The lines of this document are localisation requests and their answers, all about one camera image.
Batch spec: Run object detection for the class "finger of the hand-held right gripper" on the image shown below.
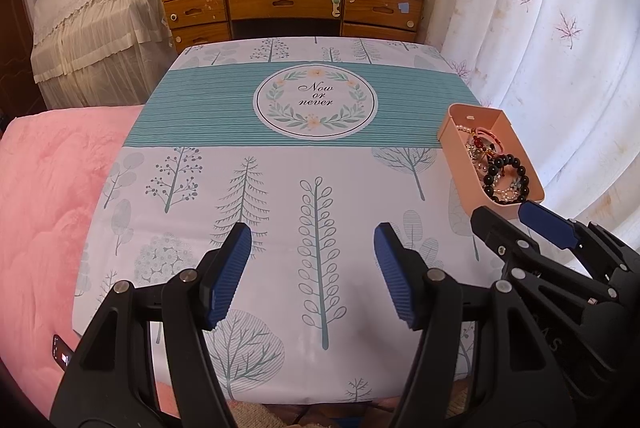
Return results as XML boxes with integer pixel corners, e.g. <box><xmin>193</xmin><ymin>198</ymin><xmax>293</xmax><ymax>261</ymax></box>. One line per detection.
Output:
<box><xmin>517</xmin><ymin>200</ymin><xmax>640</xmax><ymax>275</ymax></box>
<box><xmin>470</xmin><ymin>205</ymin><xmax>617</xmax><ymax>310</ymax></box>

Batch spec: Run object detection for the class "tree print tablecloth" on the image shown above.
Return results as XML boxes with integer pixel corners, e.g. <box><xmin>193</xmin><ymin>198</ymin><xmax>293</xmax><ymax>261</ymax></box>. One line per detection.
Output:
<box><xmin>72</xmin><ymin>35</ymin><xmax>501</xmax><ymax>404</ymax></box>

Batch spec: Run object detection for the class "wooden desk with drawers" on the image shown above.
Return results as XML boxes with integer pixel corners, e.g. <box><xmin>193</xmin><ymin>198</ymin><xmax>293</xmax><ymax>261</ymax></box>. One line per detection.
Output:
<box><xmin>161</xmin><ymin>0</ymin><xmax>428</xmax><ymax>57</ymax></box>

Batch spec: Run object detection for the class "pink storage box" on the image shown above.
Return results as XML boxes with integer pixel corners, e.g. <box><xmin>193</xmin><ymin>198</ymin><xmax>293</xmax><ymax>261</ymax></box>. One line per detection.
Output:
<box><xmin>437</xmin><ymin>103</ymin><xmax>546</xmax><ymax>220</ymax></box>

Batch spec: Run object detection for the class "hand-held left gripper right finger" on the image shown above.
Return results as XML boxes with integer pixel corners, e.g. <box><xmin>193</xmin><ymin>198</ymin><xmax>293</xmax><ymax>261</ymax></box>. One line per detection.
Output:
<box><xmin>374</xmin><ymin>222</ymin><xmax>573</xmax><ymax>428</ymax></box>

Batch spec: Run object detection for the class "brown wooden door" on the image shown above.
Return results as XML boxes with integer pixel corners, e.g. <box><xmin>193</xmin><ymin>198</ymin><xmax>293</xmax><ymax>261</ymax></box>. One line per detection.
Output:
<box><xmin>0</xmin><ymin>0</ymin><xmax>48</xmax><ymax>124</ymax></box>

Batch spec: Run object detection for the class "gold crystal bracelet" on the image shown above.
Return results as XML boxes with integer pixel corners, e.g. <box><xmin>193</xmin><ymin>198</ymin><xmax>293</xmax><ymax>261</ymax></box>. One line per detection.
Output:
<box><xmin>467</xmin><ymin>142</ymin><xmax>494</xmax><ymax>170</ymax></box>

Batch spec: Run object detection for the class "red string bracelet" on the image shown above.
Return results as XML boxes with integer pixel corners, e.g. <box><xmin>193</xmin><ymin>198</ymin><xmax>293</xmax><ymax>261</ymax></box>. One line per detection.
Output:
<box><xmin>472</xmin><ymin>125</ymin><xmax>501</xmax><ymax>149</ymax></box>

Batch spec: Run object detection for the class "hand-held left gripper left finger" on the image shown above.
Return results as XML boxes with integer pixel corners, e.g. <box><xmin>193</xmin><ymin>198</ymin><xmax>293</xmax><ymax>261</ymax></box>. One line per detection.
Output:
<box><xmin>50</xmin><ymin>222</ymin><xmax>253</xmax><ymax>428</ymax></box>

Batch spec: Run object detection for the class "cream lace furniture cover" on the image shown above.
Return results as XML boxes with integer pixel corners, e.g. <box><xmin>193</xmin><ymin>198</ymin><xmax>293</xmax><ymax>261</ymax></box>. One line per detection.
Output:
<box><xmin>31</xmin><ymin>0</ymin><xmax>187</xmax><ymax>110</ymax></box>

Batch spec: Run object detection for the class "white pearl bracelet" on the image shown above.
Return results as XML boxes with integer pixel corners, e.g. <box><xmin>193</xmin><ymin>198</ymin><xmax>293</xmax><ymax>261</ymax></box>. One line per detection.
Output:
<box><xmin>492</xmin><ymin>180</ymin><xmax>521</xmax><ymax>203</ymax></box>

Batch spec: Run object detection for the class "black bead bracelet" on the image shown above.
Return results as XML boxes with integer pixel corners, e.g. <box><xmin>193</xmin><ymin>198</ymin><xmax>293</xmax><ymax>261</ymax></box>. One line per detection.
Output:
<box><xmin>482</xmin><ymin>153</ymin><xmax>531</xmax><ymax>205</ymax></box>

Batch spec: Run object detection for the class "white leaf print curtain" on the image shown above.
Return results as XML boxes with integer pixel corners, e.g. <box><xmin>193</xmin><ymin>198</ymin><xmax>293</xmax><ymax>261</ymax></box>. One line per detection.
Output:
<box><xmin>410</xmin><ymin>0</ymin><xmax>640</xmax><ymax>259</ymax></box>

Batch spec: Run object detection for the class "pink blanket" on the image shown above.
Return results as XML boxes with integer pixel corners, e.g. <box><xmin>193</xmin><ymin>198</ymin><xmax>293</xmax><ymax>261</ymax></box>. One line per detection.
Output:
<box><xmin>0</xmin><ymin>104</ymin><xmax>182</xmax><ymax>419</ymax></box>

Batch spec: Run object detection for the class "small black device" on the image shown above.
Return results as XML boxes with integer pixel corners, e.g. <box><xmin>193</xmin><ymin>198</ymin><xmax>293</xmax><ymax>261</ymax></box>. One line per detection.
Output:
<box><xmin>51</xmin><ymin>334</ymin><xmax>75</xmax><ymax>372</ymax></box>

